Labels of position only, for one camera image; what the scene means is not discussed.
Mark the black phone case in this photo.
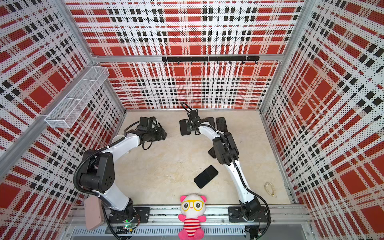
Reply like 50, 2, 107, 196
179, 119, 191, 136

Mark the black phone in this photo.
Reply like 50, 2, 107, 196
205, 117, 216, 127
216, 117, 228, 133
194, 165, 219, 189

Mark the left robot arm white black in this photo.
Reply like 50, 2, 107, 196
73, 117, 167, 213

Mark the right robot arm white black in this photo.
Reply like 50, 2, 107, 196
180, 108, 262, 222

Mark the pink phone case at edge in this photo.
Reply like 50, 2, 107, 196
85, 196, 105, 231

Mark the white mug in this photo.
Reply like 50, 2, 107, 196
112, 135, 125, 143

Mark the pink panda plush toy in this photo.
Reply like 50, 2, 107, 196
178, 194, 207, 240

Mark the black wall hook rail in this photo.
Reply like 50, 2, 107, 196
162, 56, 260, 64

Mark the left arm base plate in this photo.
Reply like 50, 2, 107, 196
107, 207, 151, 224

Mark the white wire mesh basket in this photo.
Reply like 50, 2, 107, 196
45, 66, 109, 129

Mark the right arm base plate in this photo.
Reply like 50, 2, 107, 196
228, 206, 270, 223

